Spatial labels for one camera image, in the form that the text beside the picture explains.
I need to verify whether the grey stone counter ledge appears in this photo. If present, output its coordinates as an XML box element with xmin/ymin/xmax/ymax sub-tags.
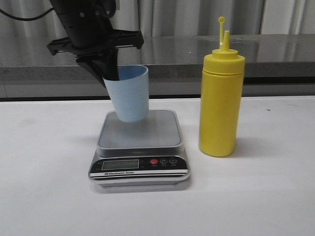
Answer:
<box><xmin>0</xmin><ymin>34</ymin><xmax>315</xmax><ymax>101</ymax></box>

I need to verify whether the grey pleated curtain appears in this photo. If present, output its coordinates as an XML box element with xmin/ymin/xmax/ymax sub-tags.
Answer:
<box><xmin>0</xmin><ymin>0</ymin><xmax>315</xmax><ymax>39</ymax></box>

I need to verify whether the yellow squeeze bottle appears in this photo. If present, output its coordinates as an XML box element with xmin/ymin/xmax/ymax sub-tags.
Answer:
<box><xmin>199</xmin><ymin>16</ymin><xmax>245</xmax><ymax>157</ymax></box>

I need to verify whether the silver electronic kitchen scale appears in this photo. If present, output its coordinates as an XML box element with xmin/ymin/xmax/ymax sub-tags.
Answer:
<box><xmin>88</xmin><ymin>110</ymin><xmax>190</xmax><ymax>187</ymax></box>

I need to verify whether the black cable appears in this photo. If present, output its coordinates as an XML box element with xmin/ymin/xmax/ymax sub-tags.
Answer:
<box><xmin>0</xmin><ymin>7</ymin><xmax>55</xmax><ymax>21</ymax></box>

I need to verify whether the light blue plastic cup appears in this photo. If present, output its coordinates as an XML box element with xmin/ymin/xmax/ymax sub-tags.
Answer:
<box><xmin>104</xmin><ymin>65</ymin><xmax>149</xmax><ymax>122</ymax></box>

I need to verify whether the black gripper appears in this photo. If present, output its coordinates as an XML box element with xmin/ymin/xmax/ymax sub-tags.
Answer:
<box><xmin>47</xmin><ymin>0</ymin><xmax>144</xmax><ymax>88</ymax></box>

